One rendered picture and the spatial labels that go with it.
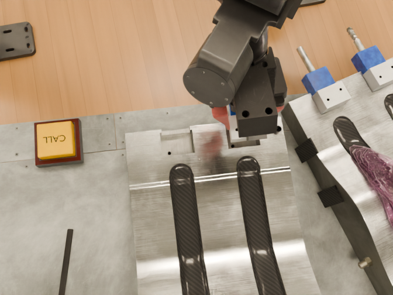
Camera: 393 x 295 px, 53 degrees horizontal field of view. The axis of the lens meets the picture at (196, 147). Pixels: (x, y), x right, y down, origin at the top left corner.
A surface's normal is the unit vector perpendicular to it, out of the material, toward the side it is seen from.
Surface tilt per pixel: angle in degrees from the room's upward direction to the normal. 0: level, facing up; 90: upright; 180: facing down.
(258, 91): 21
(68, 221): 0
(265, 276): 28
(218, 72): 77
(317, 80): 0
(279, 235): 1
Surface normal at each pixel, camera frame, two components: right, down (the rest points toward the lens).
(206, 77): -0.42, 0.78
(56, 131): 0.05, -0.25
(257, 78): -0.11, -0.55
